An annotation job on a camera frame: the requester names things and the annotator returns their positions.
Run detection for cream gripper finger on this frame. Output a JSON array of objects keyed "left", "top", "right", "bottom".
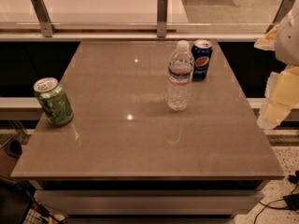
[
  {"left": 254, "top": 24, "right": 279, "bottom": 51},
  {"left": 257, "top": 65, "right": 299, "bottom": 130}
]

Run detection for blue pepsi can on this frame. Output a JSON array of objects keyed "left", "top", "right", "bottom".
[{"left": 192, "top": 40, "right": 213, "bottom": 81}]

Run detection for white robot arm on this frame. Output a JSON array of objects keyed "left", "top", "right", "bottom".
[{"left": 254, "top": 6, "right": 299, "bottom": 130}]

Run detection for green soda can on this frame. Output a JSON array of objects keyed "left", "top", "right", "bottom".
[{"left": 34, "top": 77, "right": 73, "bottom": 126}]

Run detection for clear plastic water bottle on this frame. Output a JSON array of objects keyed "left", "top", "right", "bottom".
[{"left": 167, "top": 40, "right": 194, "bottom": 111}]

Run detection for table lower shelf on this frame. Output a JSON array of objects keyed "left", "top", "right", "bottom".
[{"left": 35, "top": 190, "right": 263, "bottom": 216}]

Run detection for glass railing panel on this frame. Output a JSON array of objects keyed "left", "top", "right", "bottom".
[{"left": 0, "top": 0, "right": 282, "bottom": 26}]

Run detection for dark round floor object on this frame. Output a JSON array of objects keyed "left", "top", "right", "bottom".
[{"left": 4, "top": 139, "right": 22, "bottom": 158}]

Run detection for right metal railing bracket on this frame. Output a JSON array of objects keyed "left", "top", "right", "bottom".
[{"left": 267, "top": 0, "right": 296, "bottom": 32}]

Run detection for metal railing bracket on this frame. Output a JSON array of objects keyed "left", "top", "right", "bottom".
[
  {"left": 157, "top": 0, "right": 168, "bottom": 37},
  {"left": 31, "top": 0, "right": 56, "bottom": 37},
  {"left": 267, "top": 0, "right": 296, "bottom": 32}
]

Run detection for black power adapter with cable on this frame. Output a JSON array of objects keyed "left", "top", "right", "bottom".
[{"left": 253, "top": 170, "right": 299, "bottom": 224}]

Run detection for middle metal railing bracket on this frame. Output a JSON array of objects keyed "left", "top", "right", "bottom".
[{"left": 157, "top": 0, "right": 168, "bottom": 37}]

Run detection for left metal railing bracket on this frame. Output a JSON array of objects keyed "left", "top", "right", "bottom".
[{"left": 31, "top": 0, "right": 56, "bottom": 37}]

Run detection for black wire basket cart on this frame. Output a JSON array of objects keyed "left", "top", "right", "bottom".
[{"left": 0, "top": 176, "right": 64, "bottom": 224}]

